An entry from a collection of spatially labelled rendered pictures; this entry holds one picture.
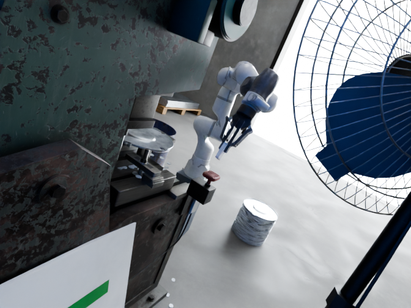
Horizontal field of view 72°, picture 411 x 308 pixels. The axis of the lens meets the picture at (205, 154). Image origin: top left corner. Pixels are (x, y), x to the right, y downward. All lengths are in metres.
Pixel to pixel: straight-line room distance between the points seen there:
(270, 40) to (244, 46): 0.53
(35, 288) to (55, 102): 0.45
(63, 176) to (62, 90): 0.19
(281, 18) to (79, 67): 5.36
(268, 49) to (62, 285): 5.38
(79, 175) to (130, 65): 0.30
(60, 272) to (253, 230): 1.62
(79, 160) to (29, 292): 0.34
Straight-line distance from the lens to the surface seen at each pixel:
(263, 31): 5.94
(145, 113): 1.07
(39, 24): 0.63
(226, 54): 6.15
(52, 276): 0.87
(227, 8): 0.82
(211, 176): 1.13
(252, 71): 1.44
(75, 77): 0.69
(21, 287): 0.83
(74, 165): 0.70
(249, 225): 2.26
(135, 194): 1.00
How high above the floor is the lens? 1.19
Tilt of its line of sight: 18 degrees down
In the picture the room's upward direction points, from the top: 22 degrees clockwise
